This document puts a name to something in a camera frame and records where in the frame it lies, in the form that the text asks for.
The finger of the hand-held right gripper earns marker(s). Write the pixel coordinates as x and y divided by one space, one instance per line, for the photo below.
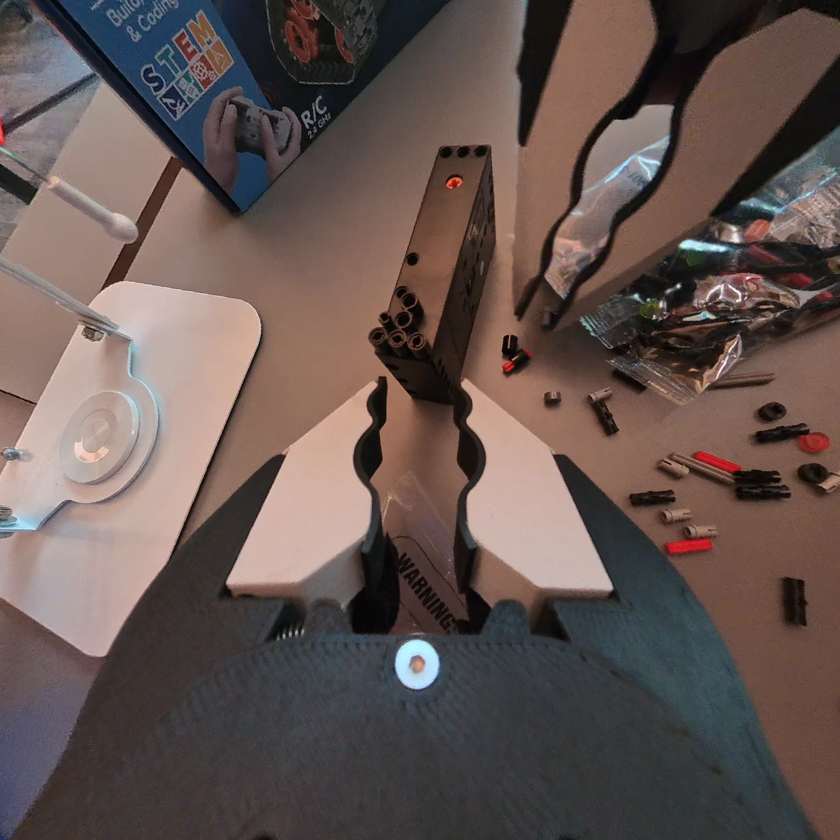
558 131
741 131

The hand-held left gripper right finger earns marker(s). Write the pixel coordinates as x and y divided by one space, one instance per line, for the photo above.
535 525

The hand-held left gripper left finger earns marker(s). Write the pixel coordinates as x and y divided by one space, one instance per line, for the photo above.
305 525

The black connector pin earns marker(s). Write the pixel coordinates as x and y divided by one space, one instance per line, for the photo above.
781 432
762 491
652 497
757 476

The black battery box block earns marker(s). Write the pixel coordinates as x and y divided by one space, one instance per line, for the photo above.
453 262

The grey desk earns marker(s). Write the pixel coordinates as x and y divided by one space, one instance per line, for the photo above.
315 262

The grey black angled connector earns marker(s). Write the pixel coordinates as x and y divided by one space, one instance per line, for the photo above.
604 410

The light grey connector sleeve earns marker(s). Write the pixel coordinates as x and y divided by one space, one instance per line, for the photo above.
674 467
700 530
676 514

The short red axle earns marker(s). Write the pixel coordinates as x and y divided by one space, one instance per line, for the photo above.
688 546

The black pin red ends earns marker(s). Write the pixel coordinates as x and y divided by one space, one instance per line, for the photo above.
517 361

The white book stand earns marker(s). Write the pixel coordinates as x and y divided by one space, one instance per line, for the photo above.
197 394

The black beam piece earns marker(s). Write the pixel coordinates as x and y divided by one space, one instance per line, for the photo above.
628 380

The light grey axle rod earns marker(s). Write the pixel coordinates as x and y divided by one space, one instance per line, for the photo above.
703 470

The small grey black bush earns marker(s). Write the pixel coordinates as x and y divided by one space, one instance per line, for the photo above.
548 319

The red axle rod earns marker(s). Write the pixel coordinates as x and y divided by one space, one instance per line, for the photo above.
717 461

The clear bag of building parts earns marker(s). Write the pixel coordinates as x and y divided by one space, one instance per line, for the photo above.
689 328

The dark grey axle rod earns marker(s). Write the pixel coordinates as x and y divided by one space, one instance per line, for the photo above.
741 380

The short black beam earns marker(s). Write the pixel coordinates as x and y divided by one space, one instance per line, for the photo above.
794 600

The red translucent round tile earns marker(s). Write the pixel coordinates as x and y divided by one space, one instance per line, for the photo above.
814 442

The light grey bush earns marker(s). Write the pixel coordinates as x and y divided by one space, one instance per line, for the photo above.
830 482

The blue toy kit box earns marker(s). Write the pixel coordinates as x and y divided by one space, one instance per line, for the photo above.
197 98

